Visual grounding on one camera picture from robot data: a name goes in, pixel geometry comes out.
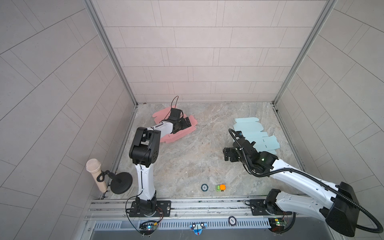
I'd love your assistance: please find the light blue paper box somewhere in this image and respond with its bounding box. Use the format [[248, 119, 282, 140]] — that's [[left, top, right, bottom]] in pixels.
[[234, 117, 280, 155]]

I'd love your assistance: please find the pink paper box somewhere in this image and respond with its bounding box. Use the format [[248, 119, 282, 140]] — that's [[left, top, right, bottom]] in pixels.
[[152, 106, 198, 143]]

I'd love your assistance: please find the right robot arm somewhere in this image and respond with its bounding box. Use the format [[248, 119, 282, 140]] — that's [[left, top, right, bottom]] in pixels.
[[223, 139, 384, 237]]

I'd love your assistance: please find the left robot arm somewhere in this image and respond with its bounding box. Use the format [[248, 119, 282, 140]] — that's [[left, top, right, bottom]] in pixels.
[[129, 117, 192, 216]]

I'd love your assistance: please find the orange green small toy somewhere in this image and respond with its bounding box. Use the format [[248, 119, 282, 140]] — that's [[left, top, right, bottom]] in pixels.
[[216, 184, 227, 192]]

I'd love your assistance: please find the right green circuit board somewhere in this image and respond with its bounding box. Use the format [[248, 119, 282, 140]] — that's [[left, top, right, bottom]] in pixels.
[[268, 218, 289, 233]]

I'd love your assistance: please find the green circuit board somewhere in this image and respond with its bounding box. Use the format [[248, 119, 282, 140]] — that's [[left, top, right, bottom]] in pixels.
[[139, 221, 159, 236], [268, 218, 289, 233]]

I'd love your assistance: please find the black round stand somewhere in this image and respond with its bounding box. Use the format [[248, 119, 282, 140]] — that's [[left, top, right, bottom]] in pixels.
[[96, 171, 133, 195]]

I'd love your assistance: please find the blue red sticker tag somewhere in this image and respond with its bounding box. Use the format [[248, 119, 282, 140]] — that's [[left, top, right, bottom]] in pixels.
[[190, 223, 207, 236]]

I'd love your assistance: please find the left green circuit board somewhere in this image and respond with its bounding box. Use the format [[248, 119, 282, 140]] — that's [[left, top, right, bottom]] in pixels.
[[139, 221, 159, 236]]

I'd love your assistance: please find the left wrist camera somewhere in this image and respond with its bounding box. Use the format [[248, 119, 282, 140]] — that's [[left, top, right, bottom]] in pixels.
[[169, 108, 184, 121]]

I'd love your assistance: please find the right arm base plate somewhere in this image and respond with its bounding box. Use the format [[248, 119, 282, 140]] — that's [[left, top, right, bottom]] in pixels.
[[244, 199, 293, 216]]

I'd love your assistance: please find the aluminium rail frame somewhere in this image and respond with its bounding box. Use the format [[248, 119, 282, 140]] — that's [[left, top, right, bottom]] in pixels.
[[85, 196, 335, 223]]

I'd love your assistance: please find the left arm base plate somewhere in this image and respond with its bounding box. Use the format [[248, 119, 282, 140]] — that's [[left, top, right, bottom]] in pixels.
[[127, 200, 172, 218]]

